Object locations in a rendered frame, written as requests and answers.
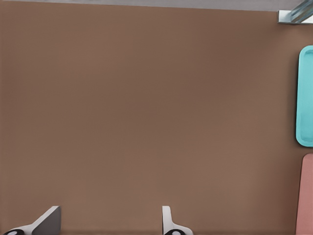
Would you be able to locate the pink box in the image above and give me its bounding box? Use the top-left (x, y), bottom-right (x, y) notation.
top-left (295, 153), bottom-right (313, 235)

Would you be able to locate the pale blue-green tray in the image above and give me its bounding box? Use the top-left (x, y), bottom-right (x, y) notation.
top-left (295, 45), bottom-right (313, 148)

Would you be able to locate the silver frame post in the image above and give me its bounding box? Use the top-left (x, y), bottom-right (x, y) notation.
top-left (277, 0), bottom-right (313, 24)

